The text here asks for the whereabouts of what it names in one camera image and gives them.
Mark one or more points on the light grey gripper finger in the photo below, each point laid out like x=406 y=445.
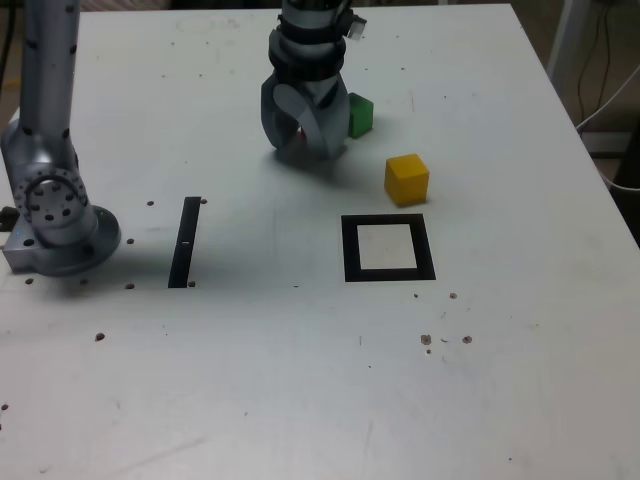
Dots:
x=287 y=100

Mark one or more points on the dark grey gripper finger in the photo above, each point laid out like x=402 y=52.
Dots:
x=332 y=120

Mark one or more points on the green cube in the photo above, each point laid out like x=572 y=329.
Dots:
x=361 y=116

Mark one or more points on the red cube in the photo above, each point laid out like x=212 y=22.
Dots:
x=302 y=135

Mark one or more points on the yellow cube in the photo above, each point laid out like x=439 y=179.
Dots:
x=406 y=180

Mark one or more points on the black tape square outline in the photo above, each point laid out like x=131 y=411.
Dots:
x=350 y=247

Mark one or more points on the black tape strip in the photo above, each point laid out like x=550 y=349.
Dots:
x=184 y=245

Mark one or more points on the small white wrist camera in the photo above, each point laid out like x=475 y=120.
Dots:
x=356 y=27

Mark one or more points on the white metal post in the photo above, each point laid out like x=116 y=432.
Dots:
x=565 y=30

